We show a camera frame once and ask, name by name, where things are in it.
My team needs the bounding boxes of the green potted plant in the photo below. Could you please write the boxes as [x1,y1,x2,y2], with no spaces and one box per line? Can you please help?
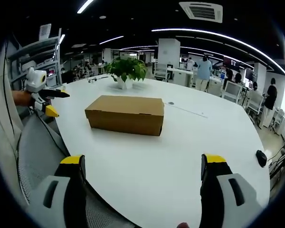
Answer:
[104,57,149,83]

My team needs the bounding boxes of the black cable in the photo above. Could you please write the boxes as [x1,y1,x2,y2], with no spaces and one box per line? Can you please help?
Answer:
[2,40,17,138]

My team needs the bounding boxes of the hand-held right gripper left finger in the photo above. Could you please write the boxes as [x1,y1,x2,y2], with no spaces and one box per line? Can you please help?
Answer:
[28,154,87,228]

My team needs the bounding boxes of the brown cardboard shoe box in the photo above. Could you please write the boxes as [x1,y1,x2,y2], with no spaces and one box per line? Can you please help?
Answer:
[85,95,165,137]

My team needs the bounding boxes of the small items on table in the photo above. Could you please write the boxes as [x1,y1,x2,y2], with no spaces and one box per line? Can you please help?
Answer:
[88,76,109,84]

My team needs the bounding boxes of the ceiling air conditioner vent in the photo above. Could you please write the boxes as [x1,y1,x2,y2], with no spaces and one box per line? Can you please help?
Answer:
[179,1,223,24]

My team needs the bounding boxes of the grey metal shelving rack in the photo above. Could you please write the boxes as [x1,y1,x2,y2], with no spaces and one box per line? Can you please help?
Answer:
[7,28,63,89]

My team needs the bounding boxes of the white plant pot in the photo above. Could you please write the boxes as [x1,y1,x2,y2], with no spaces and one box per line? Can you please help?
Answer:
[117,76,134,90]

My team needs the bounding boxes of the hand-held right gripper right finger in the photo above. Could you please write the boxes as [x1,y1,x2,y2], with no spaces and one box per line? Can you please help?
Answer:
[199,153,263,228]

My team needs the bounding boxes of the black computer mouse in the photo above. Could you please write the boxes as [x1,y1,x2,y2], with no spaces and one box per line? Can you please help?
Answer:
[256,150,268,168]

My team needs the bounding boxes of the white office chair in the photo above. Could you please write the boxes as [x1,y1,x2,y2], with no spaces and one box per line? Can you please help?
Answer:
[153,63,168,82]
[245,91,265,124]
[221,80,244,104]

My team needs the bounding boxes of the grey mesh office chair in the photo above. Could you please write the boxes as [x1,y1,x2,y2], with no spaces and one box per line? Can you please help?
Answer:
[16,113,143,228]

